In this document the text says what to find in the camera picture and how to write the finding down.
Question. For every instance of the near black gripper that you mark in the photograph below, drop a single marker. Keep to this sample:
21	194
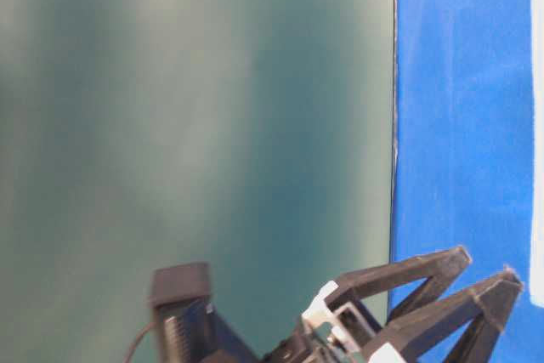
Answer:
338	333

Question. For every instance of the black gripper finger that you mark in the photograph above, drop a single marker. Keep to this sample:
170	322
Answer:
483	308

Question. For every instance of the light blue towel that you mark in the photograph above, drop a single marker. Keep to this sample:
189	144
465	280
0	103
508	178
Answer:
536	241

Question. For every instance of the blue table cloth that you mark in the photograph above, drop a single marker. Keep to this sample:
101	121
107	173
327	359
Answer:
465	146

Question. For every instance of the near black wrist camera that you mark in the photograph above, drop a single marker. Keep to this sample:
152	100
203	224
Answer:
187	326

